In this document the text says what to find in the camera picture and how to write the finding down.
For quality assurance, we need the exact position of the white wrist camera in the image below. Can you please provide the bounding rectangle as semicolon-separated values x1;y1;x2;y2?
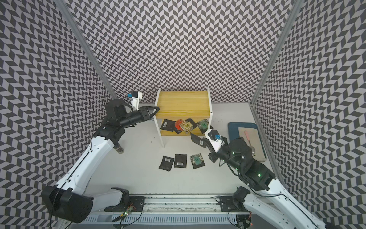
127;91;143;111
205;129;224;153

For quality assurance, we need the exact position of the pink handled metal spoon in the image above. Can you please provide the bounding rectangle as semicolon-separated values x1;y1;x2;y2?
245;131;255;155

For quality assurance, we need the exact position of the beige folded cloth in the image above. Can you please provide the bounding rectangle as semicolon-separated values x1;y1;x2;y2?
238;127;267;162

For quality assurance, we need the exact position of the black tea bag with barcode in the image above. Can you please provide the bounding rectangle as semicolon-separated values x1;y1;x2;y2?
174;154;187;169

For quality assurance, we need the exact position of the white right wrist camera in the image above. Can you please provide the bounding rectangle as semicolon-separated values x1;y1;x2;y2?
205;129;224;153

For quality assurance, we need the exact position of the teal rectangular tray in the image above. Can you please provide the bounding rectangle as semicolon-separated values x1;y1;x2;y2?
228;122;265;150

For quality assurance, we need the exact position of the floral tea bag top shelf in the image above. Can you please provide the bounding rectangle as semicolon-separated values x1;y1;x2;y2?
196;119;209;134

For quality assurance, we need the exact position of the small dark spice bottle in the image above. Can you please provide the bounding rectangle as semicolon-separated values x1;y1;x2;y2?
114;145;124;154

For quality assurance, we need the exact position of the metal base rail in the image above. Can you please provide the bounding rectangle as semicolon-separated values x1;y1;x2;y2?
86;194;251;229

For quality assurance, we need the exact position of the red tea bag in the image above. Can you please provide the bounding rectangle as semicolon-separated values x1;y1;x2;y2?
175;119;185;131

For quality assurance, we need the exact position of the white wooden two-tier shelf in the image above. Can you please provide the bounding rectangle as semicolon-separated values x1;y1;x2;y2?
153;88;213;147

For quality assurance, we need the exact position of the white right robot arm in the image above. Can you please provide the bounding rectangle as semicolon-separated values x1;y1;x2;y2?
197;135;336;229

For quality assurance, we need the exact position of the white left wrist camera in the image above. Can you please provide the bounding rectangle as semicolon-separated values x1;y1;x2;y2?
127;91;143;111

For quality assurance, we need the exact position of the green jasmine tea bag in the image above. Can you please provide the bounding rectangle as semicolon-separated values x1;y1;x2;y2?
190;154;205;169

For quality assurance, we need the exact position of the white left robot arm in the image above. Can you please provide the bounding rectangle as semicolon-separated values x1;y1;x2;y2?
41;99;160;223

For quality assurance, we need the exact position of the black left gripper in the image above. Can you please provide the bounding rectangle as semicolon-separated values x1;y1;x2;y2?
119;105;159;128

